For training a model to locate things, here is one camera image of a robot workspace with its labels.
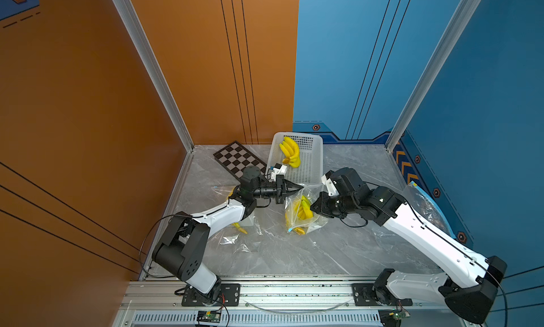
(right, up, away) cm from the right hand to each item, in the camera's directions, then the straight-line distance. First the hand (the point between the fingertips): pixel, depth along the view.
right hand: (309, 208), depth 70 cm
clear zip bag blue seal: (+46, -2, +11) cm, 48 cm away
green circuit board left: (-34, -38, +2) cm, 51 cm away
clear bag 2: (-20, -14, +16) cm, 29 cm away
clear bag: (+2, +5, +7) cm, 9 cm away
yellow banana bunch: (-4, +22, +40) cm, 46 cm away
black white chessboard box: (-33, +18, +41) cm, 56 cm away
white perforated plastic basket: (+8, +22, +46) cm, 52 cm away
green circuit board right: (+29, -36, 0) cm, 46 cm away
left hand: (-2, +6, +3) cm, 7 cm away
